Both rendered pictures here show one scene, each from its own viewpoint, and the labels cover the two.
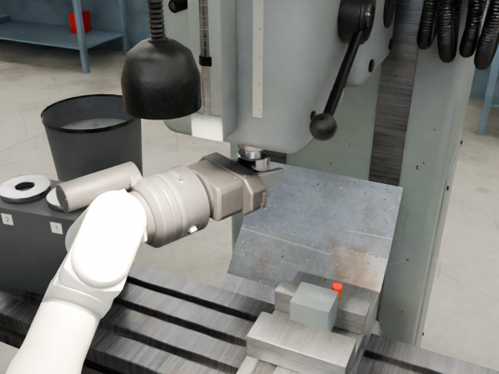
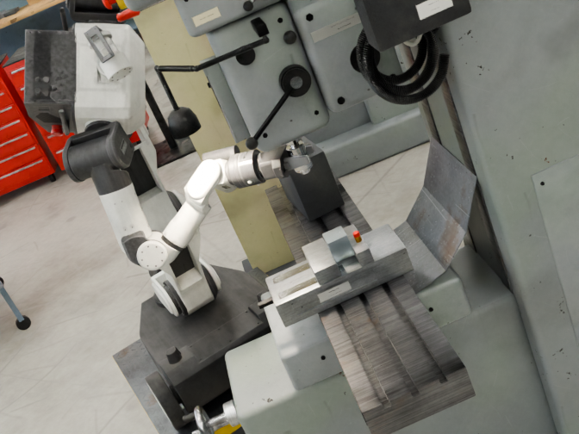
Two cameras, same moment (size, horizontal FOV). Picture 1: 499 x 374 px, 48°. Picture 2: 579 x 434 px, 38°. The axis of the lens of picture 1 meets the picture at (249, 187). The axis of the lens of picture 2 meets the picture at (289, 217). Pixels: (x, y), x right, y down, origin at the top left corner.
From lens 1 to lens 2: 1.77 m
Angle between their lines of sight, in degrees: 57
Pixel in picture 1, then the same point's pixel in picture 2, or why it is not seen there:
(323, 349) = (317, 263)
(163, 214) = (230, 173)
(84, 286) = (189, 197)
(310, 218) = (444, 189)
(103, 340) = (294, 239)
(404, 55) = not seen: hidden behind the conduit
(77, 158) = not seen: hidden behind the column
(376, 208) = (466, 190)
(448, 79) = (460, 98)
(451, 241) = not seen: outside the picture
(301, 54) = (243, 108)
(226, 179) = (267, 159)
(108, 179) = (220, 153)
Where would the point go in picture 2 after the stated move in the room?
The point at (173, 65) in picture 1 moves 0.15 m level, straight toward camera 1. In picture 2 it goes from (173, 120) to (123, 153)
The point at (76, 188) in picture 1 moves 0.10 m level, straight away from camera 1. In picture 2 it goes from (207, 156) to (229, 136)
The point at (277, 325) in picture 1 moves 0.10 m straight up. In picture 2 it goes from (317, 245) to (303, 213)
